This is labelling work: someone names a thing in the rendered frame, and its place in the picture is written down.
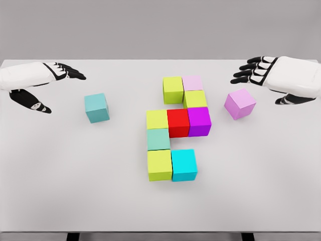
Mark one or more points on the pale pink cube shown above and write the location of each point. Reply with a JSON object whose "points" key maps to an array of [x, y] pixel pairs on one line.
{"points": [[192, 82]]}

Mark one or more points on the bright cyan cube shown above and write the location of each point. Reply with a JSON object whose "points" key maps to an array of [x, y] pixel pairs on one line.
{"points": [[183, 164]]}

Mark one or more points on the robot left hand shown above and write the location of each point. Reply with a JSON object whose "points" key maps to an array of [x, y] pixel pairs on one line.
{"points": [[27, 74]]}

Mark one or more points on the vivid purple cube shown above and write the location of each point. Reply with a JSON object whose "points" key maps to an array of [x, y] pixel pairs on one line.
{"points": [[199, 121]]}

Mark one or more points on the yellow-green cube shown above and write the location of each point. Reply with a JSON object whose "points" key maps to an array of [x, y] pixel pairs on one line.
{"points": [[159, 165], [172, 90], [195, 99], [156, 119]]}

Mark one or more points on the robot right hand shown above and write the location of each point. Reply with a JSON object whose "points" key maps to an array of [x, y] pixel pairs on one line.
{"points": [[291, 72]]}

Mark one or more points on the red cube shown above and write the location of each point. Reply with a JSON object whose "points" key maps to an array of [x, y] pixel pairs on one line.
{"points": [[178, 123]]}

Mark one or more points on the light purple cube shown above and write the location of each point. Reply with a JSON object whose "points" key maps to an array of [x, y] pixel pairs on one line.
{"points": [[239, 104]]}

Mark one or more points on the teal cube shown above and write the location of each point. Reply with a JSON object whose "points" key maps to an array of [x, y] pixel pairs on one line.
{"points": [[158, 139], [96, 108]]}

